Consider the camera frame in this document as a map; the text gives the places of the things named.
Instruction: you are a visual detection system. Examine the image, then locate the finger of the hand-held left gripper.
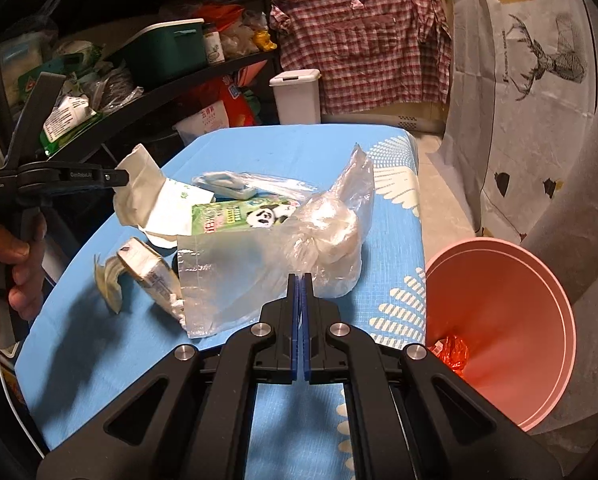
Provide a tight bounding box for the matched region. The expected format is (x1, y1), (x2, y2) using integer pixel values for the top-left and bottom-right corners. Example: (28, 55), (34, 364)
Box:
(102, 169), (130, 190)

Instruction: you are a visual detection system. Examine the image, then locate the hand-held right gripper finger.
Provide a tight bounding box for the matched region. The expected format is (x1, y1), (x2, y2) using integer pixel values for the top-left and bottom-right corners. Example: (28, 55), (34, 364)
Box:
(36, 274), (303, 480)
(303, 272), (562, 480)

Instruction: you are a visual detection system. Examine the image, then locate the white paper wrapper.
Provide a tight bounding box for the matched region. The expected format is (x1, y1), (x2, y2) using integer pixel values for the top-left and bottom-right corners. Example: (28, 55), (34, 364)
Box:
(113, 144), (215, 250)

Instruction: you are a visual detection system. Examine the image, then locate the clear plastic bag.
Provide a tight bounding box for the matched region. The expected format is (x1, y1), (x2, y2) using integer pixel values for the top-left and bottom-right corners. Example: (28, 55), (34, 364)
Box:
(176, 142), (375, 338)

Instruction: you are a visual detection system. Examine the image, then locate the white plastic packaging tray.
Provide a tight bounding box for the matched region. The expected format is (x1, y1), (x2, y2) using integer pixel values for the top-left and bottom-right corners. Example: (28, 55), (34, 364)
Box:
(193, 171), (265, 203)

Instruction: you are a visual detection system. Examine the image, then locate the green panda print packet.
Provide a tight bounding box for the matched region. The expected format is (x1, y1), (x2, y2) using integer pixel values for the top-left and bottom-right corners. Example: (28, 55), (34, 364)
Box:
(191, 199), (305, 237)

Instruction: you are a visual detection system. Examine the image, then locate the pink trash bin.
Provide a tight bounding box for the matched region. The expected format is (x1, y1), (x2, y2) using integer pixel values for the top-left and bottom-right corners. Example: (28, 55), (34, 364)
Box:
(424, 239), (577, 433)

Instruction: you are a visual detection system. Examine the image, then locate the person's left hand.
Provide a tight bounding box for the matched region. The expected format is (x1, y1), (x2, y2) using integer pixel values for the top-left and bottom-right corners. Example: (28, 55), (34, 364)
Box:
(0, 217), (48, 322)

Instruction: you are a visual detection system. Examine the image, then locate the green food packet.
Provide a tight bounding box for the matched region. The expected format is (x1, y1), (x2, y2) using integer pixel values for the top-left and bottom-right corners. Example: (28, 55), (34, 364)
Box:
(39, 95), (102, 156)

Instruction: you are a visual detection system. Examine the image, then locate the crumpled beige small carton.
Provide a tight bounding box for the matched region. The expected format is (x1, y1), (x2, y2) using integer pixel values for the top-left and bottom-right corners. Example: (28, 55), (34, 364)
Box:
(116, 237), (187, 323)

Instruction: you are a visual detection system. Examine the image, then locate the yellowish torn wrapper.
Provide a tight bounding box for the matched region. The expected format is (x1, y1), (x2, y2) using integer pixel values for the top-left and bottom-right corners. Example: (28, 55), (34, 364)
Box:
(94, 252), (130, 316)

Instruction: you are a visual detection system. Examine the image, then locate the white bag with red print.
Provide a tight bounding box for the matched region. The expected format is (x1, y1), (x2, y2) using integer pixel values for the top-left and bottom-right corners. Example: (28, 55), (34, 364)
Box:
(174, 100), (230, 146)

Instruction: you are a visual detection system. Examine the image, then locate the green storage box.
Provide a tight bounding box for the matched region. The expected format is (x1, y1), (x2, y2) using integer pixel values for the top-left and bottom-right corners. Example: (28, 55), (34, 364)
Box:
(122, 18), (210, 86)

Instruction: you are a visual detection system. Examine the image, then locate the red snack bag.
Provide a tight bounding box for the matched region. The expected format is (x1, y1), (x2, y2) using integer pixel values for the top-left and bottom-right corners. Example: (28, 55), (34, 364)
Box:
(189, 72), (257, 128)

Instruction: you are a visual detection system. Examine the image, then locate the orange-red foil wrapper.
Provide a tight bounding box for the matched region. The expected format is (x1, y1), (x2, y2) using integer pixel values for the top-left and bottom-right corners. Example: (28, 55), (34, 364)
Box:
(426, 335), (472, 376)

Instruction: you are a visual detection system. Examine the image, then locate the glass jar with label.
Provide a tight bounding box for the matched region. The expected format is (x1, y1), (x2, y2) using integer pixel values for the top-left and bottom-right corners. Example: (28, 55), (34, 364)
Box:
(202, 22), (225, 66)

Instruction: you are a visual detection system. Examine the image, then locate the blue patterned tablecloth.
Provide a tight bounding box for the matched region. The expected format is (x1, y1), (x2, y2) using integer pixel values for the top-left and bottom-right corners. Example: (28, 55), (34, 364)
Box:
(14, 127), (427, 480)

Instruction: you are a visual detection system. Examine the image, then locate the red plastic bag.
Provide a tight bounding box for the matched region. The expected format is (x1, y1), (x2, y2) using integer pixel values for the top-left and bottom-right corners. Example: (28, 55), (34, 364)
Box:
(194, 2), (245, 26)

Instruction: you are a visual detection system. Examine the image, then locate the white lidded bin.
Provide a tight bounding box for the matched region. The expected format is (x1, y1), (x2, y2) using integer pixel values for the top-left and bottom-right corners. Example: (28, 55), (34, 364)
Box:
(269, 69), (322, 126)

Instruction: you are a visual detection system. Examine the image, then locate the yellow plastic item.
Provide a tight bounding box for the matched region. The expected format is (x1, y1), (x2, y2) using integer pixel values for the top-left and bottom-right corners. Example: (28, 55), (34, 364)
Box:
(251, 30), (278, 52)

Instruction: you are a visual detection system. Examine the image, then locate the white plastic basket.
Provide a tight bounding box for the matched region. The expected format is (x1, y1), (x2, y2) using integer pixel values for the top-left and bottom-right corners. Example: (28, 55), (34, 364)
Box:
(321, 100), (450, 133)

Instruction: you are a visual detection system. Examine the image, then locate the red plaid shirt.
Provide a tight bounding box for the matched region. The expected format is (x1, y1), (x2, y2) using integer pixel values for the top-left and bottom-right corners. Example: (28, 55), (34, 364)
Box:
(269, 0), (452, 116)

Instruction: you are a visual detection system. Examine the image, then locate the white deer print cloth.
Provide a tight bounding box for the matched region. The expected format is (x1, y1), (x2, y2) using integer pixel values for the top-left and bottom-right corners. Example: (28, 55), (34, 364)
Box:
(439, 0), (598, 248)

